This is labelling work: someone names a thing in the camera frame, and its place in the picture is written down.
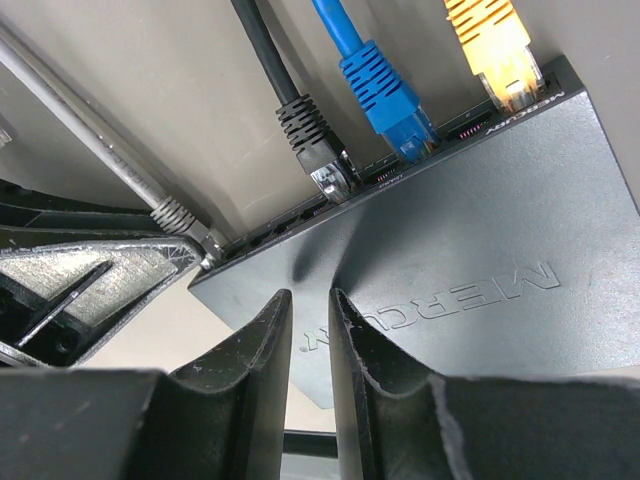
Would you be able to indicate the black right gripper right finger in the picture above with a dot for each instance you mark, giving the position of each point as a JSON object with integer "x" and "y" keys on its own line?
{"x": 396, "y": 418}

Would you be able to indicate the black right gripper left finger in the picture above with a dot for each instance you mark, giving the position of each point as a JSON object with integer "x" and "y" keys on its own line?
{"x": 221, "y": 416}

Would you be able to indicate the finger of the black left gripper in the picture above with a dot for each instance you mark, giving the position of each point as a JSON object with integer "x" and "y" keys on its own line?
{"x": 74, "y": 273}

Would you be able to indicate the dark grey network switch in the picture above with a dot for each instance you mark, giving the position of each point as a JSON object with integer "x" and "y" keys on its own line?
{"x": 514, "y": 250}

